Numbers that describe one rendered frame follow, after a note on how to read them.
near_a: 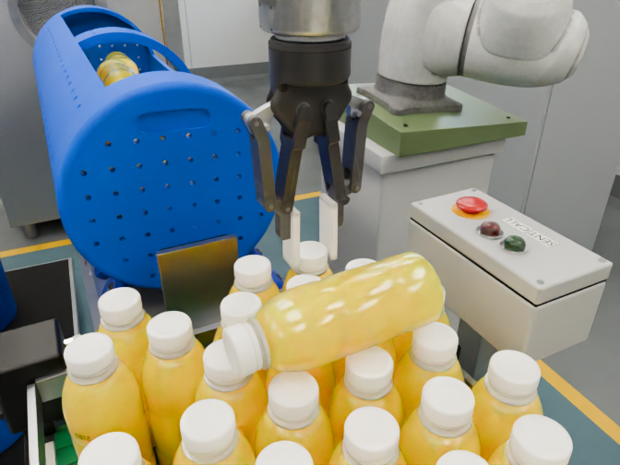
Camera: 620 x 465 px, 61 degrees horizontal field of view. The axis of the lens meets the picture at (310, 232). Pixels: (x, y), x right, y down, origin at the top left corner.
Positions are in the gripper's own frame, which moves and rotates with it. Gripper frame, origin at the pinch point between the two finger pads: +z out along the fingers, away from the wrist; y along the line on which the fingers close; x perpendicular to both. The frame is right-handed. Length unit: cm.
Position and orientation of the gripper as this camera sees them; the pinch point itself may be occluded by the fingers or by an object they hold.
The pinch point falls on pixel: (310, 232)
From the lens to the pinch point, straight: 56.7
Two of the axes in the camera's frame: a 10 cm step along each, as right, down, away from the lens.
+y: -9.0, 2.2, -3.9
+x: 4.4, 4.4, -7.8
